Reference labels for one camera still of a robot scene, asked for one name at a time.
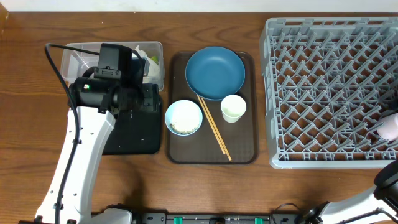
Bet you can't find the white paper napkin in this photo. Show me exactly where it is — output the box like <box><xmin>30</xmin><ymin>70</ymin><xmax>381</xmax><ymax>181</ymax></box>
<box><xmin>135</xmin><ymin>46</ymin><xmax>160</xmax><ymax>78</ymax></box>

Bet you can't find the dark blue plate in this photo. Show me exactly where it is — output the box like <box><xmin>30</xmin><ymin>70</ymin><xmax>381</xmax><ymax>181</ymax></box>
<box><xmin>185</xmin><ymin>47</ymin><xmax>246</xmax><ymax>100</ymax></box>

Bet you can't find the cream white plastic cup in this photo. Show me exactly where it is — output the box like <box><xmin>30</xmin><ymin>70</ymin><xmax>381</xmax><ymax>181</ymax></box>
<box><xmin>220</xmin><ymin>95</ymin><xmax>247</xmax><ymax>123</ymax></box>

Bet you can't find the pink plastic cup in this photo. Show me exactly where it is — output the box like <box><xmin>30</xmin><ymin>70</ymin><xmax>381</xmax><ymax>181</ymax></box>
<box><xmin>377</xmin><ymin>113</ymin><xmax>398</xmax><ymax>141</ymax></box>

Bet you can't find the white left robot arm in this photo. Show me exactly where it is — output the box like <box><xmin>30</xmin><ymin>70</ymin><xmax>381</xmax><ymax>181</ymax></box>
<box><xmin>33</xmin><ymin>77</ymin><xmax>161</xmax><ymax>223</ymax></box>

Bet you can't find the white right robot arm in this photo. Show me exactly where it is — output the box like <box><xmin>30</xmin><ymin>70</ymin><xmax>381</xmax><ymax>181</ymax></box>
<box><xmin>295</xmin><ymin>160</ymin><xmax>397</xmax><ymax>224</ymax></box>

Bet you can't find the clear plastic waste bin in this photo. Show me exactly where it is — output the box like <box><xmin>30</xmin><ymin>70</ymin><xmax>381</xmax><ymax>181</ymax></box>
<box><xmin>61</xmin><ymin>41</ymin><xmax>165</xmax><ymax>91</ymax></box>

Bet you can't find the grey plastic dishwasher rack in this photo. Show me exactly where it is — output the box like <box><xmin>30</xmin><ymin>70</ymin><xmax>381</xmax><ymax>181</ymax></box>
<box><xmin>259</xmin><ymin>17</ymin><xmax>397</xmax><ymax>169</ymax></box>

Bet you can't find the black plastic tray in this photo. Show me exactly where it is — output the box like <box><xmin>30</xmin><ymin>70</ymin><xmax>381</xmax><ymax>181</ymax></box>
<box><xmin>103</xmin><ymin>100</ymin><xmax>162</xmax><ymax>155</ymax></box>

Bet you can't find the light blue bowl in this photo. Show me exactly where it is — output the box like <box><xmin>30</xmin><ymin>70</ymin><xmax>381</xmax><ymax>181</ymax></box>
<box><xmin>165</xmin><ymin>100</ymin><xmax>203</xmax><ymax>136</ymax></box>

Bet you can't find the wooden chopstick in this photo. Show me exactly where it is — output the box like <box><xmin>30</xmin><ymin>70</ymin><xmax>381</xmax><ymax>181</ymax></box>
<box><xmin>197</xmin><ymin>95</ymin><xmax>226</xmax><ymax>154</ymax></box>
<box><xmin>202</xmin><ymin>98</ymin><xmax>232</xmax><ymax>161</ymax></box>

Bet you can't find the brown plastic serving tray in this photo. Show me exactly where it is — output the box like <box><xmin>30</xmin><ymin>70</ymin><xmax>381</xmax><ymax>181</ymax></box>
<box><xmin>165</xmin><ymin>52</ymin><xmax>259</xmax><ymax>164</ymax></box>

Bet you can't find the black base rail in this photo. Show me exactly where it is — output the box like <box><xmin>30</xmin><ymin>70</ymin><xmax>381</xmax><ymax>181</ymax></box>
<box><xmin>90</xmin><ymin>203</ymin><xmax>312</xmax><ymax>224</ymax></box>

